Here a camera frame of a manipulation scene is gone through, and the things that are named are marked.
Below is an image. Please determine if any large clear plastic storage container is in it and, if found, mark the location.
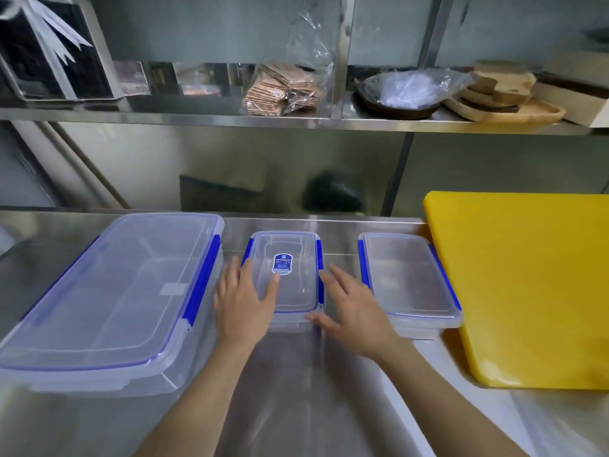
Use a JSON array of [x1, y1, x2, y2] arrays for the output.
[[0, 212, 225, 399]]

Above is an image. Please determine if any light wooden box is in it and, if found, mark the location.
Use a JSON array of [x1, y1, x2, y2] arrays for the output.
[[534, 48, 609, 129]]

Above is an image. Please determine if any dark round bowl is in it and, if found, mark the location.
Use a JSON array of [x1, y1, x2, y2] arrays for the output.
[[354, 75, 446, 121]]

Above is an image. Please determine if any yellow cutting board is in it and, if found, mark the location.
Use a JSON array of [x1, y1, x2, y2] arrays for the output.
[[423, 190, 609, 391]]

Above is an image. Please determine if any stack of wooden boards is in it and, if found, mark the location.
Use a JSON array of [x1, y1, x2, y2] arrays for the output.
[[458, 61, 537, 109]]

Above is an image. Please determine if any small clear container blue label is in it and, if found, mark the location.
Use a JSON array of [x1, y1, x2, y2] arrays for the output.
[[241, 230, 325, 334]]

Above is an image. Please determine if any black gift box white ribbon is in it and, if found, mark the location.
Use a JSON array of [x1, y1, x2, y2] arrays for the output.
[[0, 0, 116, 102]]

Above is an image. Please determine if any person's left forearm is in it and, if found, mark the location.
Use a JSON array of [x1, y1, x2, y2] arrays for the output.
[[134, 336, 267, 457]]

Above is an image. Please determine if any person's right hand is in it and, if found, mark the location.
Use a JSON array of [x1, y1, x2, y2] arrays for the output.
[[306, 264, 408, 362]]

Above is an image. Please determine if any person's right forearm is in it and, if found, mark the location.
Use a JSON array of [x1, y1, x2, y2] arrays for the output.
[[367, 336, 532, 457]]

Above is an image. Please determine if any person's left hand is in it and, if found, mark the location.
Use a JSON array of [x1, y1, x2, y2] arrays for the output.
[[213, 255, 281, 351]]

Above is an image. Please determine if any small clear plastic container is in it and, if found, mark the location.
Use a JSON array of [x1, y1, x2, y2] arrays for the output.
[[358, 232, 463, 340]]

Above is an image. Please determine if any stainless steel shelf unit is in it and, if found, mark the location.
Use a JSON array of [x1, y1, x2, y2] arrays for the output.
[[0, 0, 609, 211]]

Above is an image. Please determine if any oval wooden tray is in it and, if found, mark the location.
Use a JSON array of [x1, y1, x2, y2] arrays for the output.
[[444, 96, 567, 125]]

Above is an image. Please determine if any clear crumpled plastic bag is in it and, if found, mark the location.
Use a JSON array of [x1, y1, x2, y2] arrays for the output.
[[364, 68, 477, 110]]

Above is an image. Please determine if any bag of brown cardboard pieces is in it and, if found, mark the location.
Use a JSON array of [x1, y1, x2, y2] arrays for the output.
[[242, 9, 335, 117]]

